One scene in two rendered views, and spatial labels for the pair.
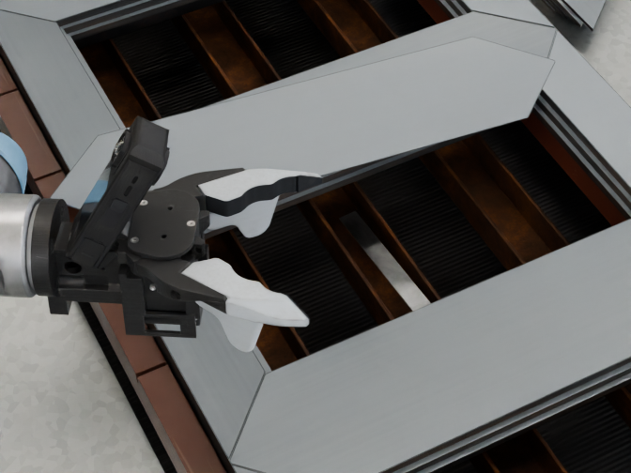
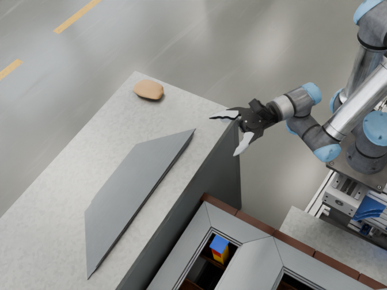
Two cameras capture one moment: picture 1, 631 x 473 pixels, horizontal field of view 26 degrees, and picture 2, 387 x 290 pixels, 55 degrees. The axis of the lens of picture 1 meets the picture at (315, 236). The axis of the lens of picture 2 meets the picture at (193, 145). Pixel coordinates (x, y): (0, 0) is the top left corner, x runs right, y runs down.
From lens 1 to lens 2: 125 cm
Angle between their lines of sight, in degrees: 73
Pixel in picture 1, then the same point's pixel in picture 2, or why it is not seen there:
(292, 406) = (269, 260)
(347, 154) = not seen: outside the picture
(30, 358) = (361, 264)
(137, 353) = (321, 256)
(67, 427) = (333, 251)
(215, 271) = (232, 114)
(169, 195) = (256, 125)
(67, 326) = not seen: hidden behind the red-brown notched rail
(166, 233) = (248, 116)
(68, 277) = not seen: hidden behind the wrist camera
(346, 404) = (257, 268)
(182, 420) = (293, 244)
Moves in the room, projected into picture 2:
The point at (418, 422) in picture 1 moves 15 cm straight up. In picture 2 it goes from (236, 275) to (235, 264)
